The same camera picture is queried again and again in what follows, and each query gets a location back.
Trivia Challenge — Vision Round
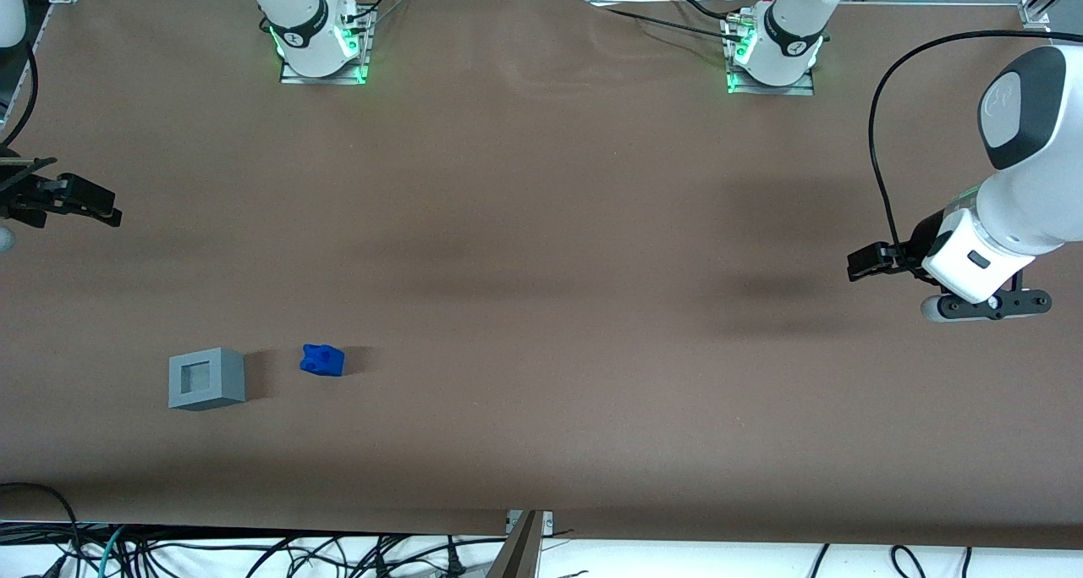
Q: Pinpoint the gray square base block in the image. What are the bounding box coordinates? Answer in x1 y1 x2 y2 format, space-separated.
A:
168 346 247 411

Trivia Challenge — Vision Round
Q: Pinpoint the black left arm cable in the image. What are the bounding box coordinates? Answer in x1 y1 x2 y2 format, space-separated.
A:
868 30 1052 264

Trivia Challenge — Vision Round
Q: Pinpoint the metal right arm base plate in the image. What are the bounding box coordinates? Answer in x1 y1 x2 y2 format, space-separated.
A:
279 3 371 86

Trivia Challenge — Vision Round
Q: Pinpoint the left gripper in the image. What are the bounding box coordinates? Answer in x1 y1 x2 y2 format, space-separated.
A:
848 208 1038 305

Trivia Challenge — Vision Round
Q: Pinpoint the short black base cable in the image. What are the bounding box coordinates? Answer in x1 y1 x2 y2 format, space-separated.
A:
668 0 745 24

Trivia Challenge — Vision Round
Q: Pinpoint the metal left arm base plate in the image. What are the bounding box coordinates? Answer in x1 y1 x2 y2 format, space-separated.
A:
725 15 816 97

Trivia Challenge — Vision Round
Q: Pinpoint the blue plastic part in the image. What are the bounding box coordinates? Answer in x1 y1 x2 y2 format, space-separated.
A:
300 344 346 378

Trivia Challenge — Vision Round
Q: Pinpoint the teal floor cable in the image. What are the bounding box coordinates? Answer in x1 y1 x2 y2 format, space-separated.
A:
83 523 129 578

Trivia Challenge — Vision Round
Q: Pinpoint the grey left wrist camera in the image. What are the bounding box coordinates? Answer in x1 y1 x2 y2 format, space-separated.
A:
921 289 1053 324

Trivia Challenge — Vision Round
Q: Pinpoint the long black cable on cover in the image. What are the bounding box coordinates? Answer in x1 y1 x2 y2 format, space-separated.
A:
575 0 745 44

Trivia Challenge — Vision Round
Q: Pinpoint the brown table cover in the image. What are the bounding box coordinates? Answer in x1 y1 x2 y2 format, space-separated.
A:
0 0 1083 550

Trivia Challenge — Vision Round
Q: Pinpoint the dark metal frame post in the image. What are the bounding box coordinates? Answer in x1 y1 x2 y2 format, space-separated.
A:
487 510 555 578

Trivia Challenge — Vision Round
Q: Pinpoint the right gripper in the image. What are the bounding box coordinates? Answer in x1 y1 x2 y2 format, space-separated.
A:
0 157 124 228

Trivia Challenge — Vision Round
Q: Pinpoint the black looped floor cable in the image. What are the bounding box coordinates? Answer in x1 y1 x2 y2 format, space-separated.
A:
0 482 83 578

